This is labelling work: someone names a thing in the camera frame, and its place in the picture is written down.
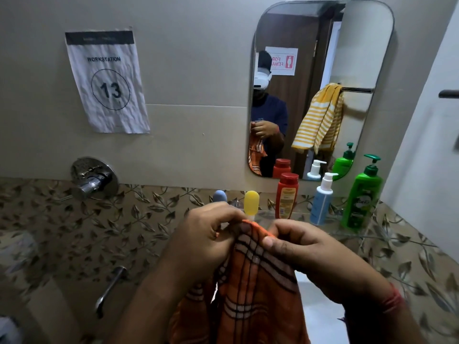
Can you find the blue white pump bottle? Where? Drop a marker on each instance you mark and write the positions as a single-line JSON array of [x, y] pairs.
[[321, 204]]

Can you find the white toilet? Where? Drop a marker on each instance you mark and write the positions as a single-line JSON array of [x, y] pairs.
[[9, 333]]

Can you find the chrome wall valve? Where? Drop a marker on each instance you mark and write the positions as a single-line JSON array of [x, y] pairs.
[[95, 179]]

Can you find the person's left forearm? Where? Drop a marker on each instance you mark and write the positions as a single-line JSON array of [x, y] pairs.
[[150, 311]]

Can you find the orange plaid towel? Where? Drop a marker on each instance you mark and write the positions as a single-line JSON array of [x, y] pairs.
[[258, 297]]

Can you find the person's right forearm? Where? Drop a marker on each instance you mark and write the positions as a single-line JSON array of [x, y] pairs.
[[387, 326]]

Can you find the person's left hand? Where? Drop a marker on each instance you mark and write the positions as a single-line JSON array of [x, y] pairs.
[[201, 240]]

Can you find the white crumpled paper sign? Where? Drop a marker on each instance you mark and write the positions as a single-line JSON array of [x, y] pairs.
[[107, 82]]

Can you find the green pump bottle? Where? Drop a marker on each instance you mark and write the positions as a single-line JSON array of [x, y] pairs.
[[362, 197]]

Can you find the grey silicone squeeze bottle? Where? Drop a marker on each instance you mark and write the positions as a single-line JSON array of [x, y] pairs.
[[219, 196]]

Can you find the person's right hand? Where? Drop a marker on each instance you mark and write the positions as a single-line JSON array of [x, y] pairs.
[[322, 261]]

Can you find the red bottle with yellow label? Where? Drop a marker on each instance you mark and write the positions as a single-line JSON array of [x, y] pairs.
[[287, 197]]

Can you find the black towel bar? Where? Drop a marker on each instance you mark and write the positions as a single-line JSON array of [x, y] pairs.
[[450, 94]]

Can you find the clear glass shelf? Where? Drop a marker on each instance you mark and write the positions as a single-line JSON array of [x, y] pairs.
[[337, 231]]

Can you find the rounded wall mirror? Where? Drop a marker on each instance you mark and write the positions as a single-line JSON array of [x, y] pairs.
[[358, 42]]

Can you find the yellow silicone squeeze bottle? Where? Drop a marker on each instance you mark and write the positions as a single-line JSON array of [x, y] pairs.
[[251, 204]]

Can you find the chrome shelf bracket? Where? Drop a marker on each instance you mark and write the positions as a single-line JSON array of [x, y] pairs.
[[237, 203]]

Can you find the white wash basin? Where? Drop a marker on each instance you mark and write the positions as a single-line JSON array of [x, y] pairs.
[[319, 318]]

